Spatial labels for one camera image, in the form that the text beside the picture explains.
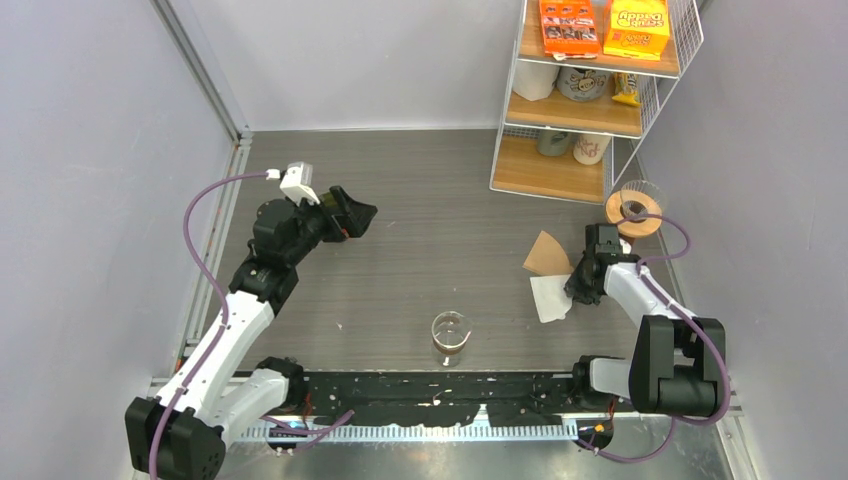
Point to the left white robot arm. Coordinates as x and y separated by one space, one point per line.
185 430

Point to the clear glass dripper cone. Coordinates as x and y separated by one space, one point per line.
640 197

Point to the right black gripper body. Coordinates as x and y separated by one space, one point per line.
585 291

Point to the white printed cup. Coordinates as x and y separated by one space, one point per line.
589 149

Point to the wooden ring dripper holder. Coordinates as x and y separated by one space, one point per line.
637 227

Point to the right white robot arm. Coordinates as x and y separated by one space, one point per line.
678 363

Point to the white wire wooden shelf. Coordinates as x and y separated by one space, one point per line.
518 167

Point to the grey green cup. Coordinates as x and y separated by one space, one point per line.
552 143

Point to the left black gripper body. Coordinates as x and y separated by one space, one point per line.
315 224

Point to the glass beaker with coffee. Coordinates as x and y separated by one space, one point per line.
450 332

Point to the orange snack box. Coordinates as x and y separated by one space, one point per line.
568 29

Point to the yellow scrub daddy box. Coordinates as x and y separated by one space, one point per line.
638 29

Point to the white paper coffee filter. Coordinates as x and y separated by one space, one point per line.
550 298

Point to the grey printed mug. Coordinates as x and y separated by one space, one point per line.
582 85

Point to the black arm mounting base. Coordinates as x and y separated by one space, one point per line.
443 398

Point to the yellow snack packet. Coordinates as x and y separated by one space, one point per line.
626 89

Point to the brown paper coffee filter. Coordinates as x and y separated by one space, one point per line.
547 257

